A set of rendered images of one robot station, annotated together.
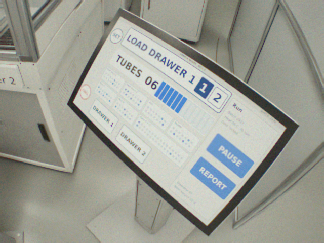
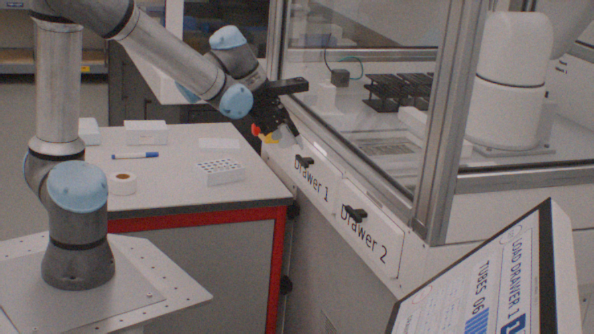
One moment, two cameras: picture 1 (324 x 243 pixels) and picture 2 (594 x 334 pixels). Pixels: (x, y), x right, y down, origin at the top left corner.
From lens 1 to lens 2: 67 cm
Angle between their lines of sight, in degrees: 60
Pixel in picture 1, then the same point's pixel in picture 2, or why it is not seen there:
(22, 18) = (439, 154)
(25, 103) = (384, 318)
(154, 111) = not seen: outside the picture
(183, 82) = (502, 315)
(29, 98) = not seen: hidden behind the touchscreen
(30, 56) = (425, 226)
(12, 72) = (390, 237)
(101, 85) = (441, 292)
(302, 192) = not seen: outside the picture
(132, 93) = (452, 313)
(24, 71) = (407, 250)
